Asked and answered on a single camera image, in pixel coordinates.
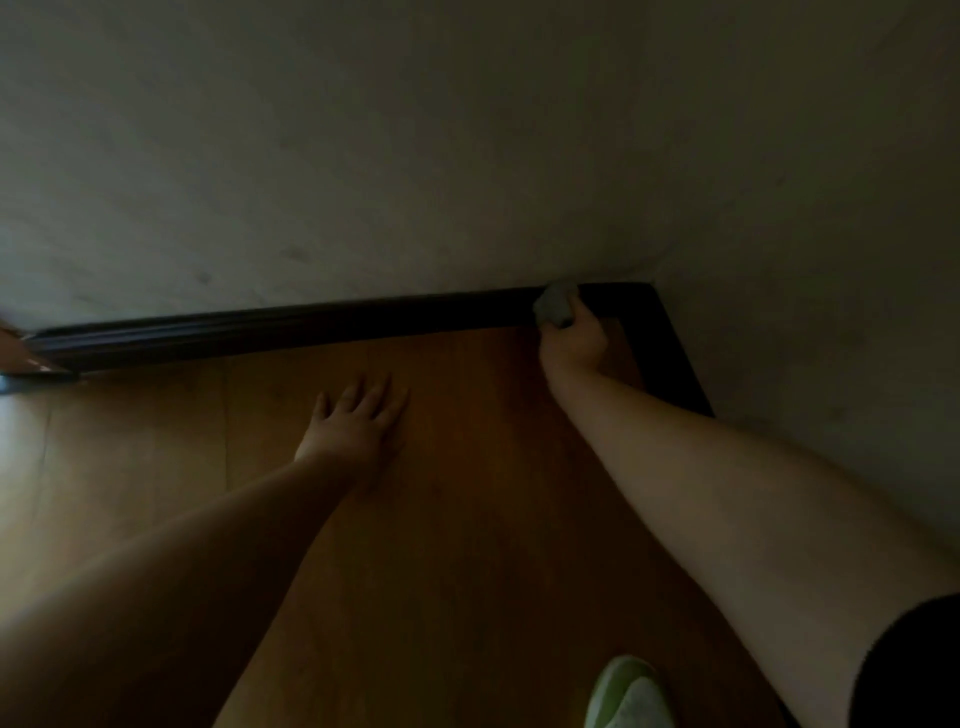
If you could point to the person's left hand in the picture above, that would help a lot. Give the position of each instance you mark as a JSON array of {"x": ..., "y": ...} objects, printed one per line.
[{"x": 352, "y": 435}]

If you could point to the person's right hand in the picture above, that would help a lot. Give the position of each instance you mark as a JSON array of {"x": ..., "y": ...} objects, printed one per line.
[{"x": 574, "y": 349}]

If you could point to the grey cleaning cloth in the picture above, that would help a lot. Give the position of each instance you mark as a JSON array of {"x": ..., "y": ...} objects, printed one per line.
[{"x": 555, "y": 304}]

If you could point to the person's right forearm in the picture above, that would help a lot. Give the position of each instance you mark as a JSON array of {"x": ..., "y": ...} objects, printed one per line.
[{"x": 750, "y": 525}]

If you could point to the person's left forearm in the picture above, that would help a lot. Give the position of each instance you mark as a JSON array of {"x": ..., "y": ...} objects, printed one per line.
[{"x": 165, "y": 600}]

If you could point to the green white sneaker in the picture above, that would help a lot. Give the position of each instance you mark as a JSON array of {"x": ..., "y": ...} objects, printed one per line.
[{"x": 626, "y": 697}]

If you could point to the black shirt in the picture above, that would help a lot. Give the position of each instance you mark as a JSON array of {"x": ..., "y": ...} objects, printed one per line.
[{"x": 915, "y": 667}]

